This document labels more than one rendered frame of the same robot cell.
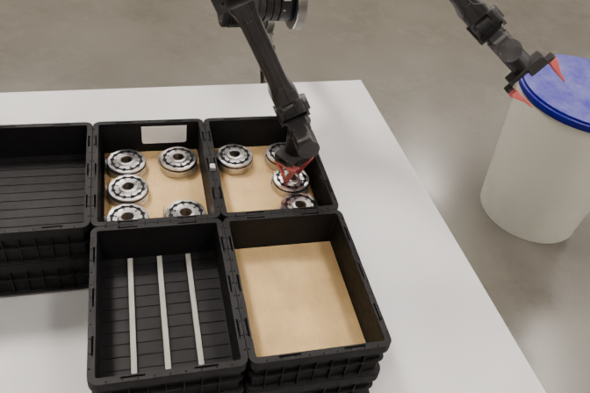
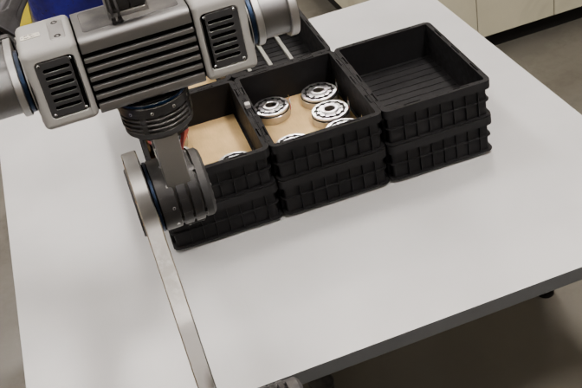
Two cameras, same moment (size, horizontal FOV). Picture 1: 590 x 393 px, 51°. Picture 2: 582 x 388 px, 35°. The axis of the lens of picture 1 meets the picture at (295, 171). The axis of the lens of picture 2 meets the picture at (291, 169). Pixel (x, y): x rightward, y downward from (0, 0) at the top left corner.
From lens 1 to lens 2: 334 cm
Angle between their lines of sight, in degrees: 105
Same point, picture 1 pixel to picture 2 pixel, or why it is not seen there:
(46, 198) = (402, 100)
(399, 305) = (91, 165)
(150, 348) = (274, 53)
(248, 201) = (217, 144)
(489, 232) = not seen: outside the picture
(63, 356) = not seen: hidden behind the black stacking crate
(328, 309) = not seen: hidden behind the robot
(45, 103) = (533, 257)
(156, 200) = (304, 122)
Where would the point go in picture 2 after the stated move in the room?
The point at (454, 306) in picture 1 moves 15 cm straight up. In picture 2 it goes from (41, 177) to (24, 136)
